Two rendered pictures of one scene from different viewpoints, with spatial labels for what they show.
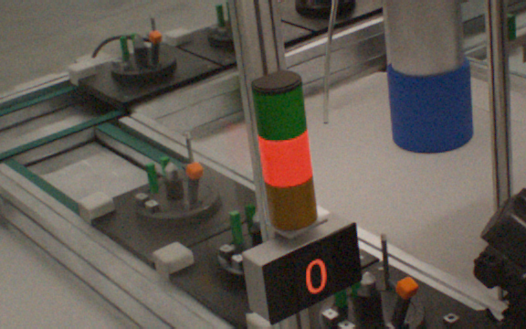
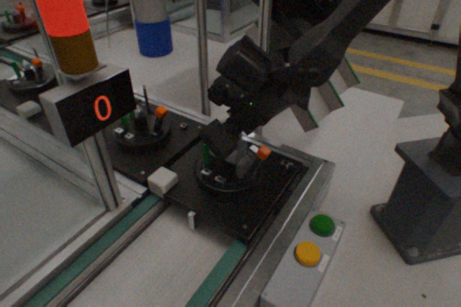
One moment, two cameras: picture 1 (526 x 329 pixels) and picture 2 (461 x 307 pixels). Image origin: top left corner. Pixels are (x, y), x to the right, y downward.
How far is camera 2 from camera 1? 0.74 m
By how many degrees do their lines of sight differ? 24
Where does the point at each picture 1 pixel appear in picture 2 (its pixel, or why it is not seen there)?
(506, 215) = (236, 53)
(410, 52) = (144, 11)
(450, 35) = (161, 3)
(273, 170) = (52, 21)
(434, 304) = (173, 119)
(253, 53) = not seen: outside the picture
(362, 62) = (123, 25)
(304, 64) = (97, 24)
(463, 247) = (177, 93)
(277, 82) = not seen: outside the picture
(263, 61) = not seen: outside the picture
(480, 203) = (181, 75)
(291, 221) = (76, 67)
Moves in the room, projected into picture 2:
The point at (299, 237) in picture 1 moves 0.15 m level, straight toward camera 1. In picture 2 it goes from (86, 80) to (96, 141)
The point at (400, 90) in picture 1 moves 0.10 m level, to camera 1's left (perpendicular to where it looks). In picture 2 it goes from (141, 30) to (118, 33)
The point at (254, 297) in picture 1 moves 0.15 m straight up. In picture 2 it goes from (55, 127) to (11, 16)
